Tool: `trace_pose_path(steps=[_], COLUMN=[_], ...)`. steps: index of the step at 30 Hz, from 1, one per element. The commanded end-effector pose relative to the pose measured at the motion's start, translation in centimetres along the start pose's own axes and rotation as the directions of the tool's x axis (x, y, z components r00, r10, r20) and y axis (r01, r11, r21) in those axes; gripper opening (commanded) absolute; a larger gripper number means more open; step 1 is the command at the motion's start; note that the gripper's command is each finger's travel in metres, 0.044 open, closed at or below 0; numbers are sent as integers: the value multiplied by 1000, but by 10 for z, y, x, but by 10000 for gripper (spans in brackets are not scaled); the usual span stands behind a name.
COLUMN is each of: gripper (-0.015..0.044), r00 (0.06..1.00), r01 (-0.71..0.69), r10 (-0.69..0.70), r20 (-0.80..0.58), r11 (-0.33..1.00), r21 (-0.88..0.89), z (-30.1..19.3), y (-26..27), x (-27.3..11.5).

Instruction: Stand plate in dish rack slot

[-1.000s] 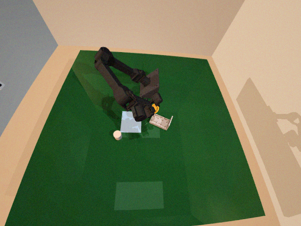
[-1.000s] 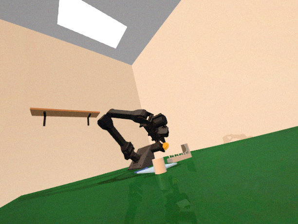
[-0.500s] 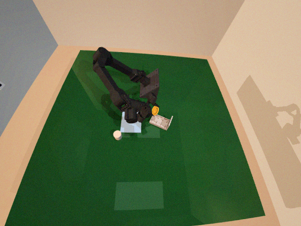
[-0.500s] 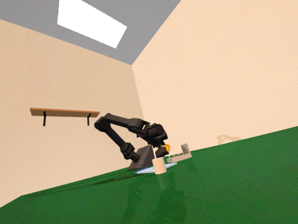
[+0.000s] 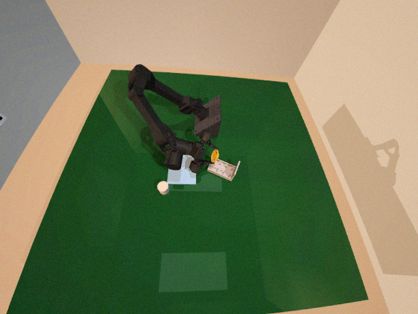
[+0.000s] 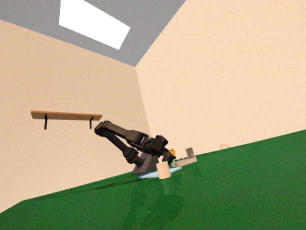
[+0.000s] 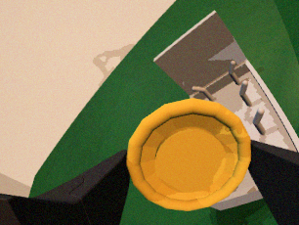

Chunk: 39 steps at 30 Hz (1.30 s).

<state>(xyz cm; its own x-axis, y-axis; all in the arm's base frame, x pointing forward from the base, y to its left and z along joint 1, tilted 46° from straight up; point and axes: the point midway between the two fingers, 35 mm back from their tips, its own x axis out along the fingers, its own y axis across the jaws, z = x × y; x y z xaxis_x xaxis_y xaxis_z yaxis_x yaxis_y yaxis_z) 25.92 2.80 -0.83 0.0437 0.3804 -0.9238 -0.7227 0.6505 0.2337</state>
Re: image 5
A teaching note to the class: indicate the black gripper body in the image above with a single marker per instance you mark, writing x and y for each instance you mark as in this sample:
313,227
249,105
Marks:
194,165

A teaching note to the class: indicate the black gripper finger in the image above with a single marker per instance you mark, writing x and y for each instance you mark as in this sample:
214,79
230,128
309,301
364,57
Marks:
205,162
211,145

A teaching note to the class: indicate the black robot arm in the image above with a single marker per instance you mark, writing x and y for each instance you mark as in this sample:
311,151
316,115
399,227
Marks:
141,78

